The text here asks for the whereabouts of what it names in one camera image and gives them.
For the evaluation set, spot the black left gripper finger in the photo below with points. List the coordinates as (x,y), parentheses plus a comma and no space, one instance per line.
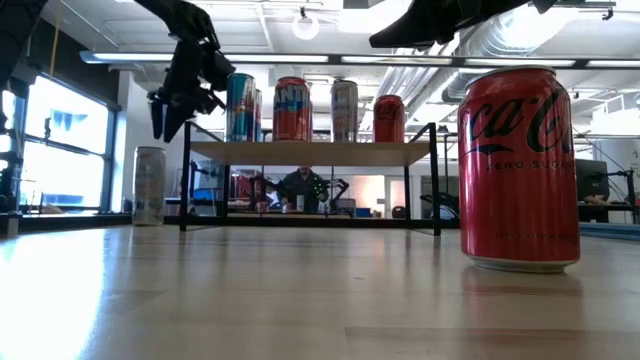
(156,117)
(175,120)

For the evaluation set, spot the black background robot arm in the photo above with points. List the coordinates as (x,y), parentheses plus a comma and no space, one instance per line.
(260,187)
(340,189)

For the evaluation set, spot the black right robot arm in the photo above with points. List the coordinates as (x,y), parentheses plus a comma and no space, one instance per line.
(544,4)

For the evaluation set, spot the person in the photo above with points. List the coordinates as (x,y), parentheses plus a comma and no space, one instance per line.
(300,187)

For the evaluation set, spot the white Celsius drink can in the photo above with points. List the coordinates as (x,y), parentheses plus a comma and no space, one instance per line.
(344,112)
(149,185)

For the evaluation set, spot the red Coca-Cola Zero can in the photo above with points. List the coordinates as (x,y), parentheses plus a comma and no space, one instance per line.
(520,190)
(389,120)

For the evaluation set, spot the blue silver Red Bull can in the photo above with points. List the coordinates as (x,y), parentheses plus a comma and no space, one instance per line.
(258,117)
(240,107)

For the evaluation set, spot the ceiling light strip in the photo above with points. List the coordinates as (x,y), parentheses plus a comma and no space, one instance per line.
(275,58)

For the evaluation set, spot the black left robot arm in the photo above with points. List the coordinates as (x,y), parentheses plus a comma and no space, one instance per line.
(190,20)

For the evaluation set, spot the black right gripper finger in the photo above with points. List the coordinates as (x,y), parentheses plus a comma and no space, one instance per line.
(425,36)
(420,17)

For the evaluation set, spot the silver ventilation duct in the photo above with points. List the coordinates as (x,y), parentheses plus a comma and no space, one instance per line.
(500,37)

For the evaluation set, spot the black computer monitor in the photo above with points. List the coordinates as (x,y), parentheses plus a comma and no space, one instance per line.
(592,177)

